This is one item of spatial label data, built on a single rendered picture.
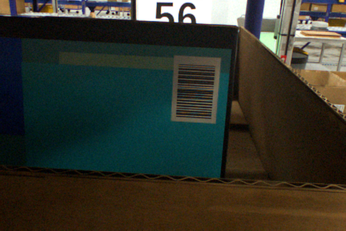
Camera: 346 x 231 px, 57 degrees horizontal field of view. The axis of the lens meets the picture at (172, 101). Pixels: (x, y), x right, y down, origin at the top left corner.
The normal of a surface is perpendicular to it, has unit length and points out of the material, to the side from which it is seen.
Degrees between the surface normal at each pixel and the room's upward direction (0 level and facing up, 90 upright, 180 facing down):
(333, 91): 90
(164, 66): 82
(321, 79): 90
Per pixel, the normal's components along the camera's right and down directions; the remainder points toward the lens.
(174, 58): -0.04, 0.22
